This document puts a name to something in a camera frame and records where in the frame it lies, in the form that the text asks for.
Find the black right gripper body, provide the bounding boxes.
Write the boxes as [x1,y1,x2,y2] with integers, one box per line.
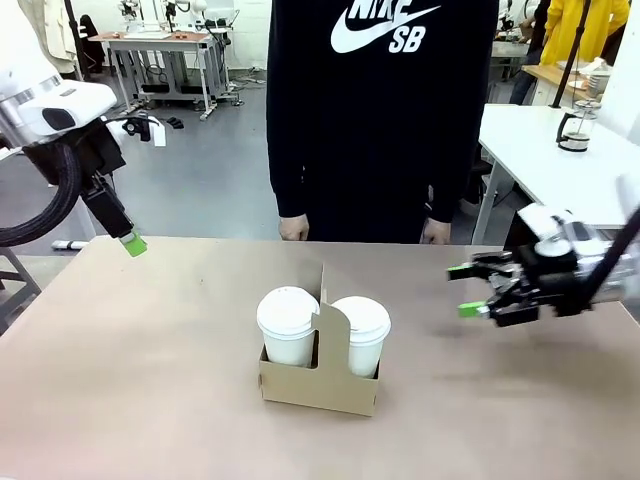
[499,244,594,329]

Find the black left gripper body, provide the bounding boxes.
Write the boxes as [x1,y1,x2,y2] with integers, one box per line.
[69,122,129,194]

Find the white plastic cup lid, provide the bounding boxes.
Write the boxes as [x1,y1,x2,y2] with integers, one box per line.
[255,285,321,337]
[329,295,393,346]

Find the glass french press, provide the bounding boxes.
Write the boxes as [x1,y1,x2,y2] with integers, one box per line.
[554,98,601,154]

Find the brown cardboard cup carrier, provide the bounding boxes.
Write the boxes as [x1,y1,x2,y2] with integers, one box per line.
[257,262,382,419]

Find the person's left hand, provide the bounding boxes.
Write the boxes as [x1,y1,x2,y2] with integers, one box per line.
[422,217,454,246]

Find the person's right hand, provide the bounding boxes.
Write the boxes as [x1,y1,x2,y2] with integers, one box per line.
[277,215,311,243]

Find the white hanging coat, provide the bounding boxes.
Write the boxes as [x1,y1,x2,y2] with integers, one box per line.
[17,0,84,76]

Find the white side table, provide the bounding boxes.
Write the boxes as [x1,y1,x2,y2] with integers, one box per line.
[471,103,640,246]

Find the person in black sweatshirt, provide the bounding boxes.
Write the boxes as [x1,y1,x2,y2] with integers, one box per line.
[266,0,501,245]

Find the wooden table with dishes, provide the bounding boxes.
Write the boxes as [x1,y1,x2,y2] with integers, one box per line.
[522,57,614,107]

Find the black tripod pole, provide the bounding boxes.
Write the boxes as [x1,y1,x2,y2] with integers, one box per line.
[548,0,594,110]

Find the person in yellow jacket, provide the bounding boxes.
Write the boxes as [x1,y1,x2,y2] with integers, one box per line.
[509,0,630,106]

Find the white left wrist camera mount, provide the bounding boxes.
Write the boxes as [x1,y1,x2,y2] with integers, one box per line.
[106,113,167,149]

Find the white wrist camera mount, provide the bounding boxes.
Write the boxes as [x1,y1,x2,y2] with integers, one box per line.
[517,203,609,259]
[106,113,167,149]

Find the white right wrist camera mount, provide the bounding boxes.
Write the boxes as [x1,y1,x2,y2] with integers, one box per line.
[517,203,609,259]

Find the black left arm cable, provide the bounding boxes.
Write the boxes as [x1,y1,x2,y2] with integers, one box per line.
[0,142,84,247]

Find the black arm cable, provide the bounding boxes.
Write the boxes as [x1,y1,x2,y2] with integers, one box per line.
[0,142,84,247]
[582,203,640,315]

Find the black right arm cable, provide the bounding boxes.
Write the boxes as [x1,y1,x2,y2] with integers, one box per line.
[582,203,640,315]

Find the brown-topped grey frame table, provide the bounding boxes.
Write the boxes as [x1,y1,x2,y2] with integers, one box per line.
[101,30,232,123]

